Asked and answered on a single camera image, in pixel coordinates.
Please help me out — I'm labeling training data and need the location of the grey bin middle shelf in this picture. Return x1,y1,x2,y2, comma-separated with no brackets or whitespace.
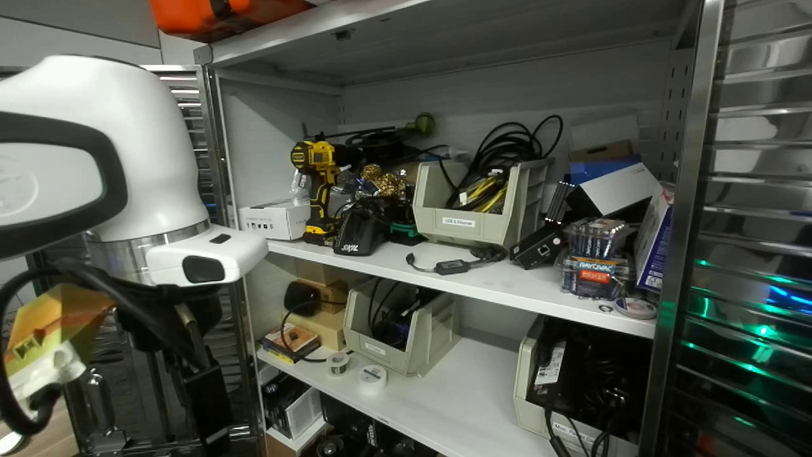
343,279,460,376

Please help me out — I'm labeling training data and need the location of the yellow black cordless drill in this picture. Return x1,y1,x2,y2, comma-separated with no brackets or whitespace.
290,139,339,243

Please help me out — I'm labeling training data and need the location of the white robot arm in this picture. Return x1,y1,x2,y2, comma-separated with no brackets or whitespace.
0,56,267,455

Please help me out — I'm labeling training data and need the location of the grey bin with black cables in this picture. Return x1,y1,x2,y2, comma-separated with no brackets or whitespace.
513,318,651,457

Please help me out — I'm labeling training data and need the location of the metal shelving unit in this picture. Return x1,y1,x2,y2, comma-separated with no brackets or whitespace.
196,0,699,457

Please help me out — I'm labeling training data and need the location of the orange bag on top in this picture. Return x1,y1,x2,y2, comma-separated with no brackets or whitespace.
147,0,310,40

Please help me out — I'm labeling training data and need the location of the blue white cardboard box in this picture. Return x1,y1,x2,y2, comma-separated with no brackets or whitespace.
569,160,659,215

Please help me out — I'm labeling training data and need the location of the pack of batteries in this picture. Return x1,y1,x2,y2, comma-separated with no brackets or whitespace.
560,217,631,300

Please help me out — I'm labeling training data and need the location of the black small device box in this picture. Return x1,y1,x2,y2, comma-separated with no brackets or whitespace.
510,220,562,268

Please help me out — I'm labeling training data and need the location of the black battery charger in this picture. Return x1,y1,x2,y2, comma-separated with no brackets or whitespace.
331,206,386,257

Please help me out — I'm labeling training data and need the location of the white box lower shelf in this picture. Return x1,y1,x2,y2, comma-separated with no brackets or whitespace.
260,376,319,438

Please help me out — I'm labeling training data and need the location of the grey cable with adapter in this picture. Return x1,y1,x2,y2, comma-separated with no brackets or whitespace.
404,243,510,277

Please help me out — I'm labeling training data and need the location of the black round object on box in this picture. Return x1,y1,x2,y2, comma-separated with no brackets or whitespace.
283,282,323,314

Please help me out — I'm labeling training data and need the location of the white power strip box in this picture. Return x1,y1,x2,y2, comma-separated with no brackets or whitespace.
240,201,310,241

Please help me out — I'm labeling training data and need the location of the steel tray rack right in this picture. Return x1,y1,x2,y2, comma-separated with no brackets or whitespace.
656,0,812,457

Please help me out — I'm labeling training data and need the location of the blue packaged item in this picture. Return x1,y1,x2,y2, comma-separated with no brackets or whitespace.
635,191,674,292

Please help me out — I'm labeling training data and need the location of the grey toolbox bin upper shelf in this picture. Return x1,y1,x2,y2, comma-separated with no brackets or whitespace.
410,160,550,246

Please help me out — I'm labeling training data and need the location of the orange book on shelf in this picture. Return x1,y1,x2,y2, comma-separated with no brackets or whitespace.
260,328,319,361

